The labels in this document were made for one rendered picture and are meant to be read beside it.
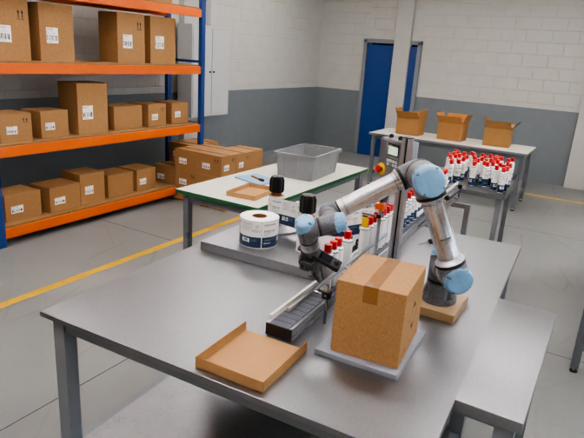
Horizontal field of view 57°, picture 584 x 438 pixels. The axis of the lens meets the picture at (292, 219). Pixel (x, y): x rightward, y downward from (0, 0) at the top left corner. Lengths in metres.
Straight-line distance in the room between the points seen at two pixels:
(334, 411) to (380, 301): 0.38
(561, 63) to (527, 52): 0.56
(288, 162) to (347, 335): 2.91
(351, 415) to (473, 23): 8.97
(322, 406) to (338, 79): 9.62
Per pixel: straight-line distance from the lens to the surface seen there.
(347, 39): 10.96
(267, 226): 2.71
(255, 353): 1.94
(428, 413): 1.78
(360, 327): 1.88
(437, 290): 2.36
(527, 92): 9.99
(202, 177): 6.51
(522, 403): 1.94
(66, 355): 2.36
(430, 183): 2.04
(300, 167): 4.60
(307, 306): 2.18
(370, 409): 1.74
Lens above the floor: 1.84
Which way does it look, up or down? 17 degrees down
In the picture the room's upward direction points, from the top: 4 degrees clockwise
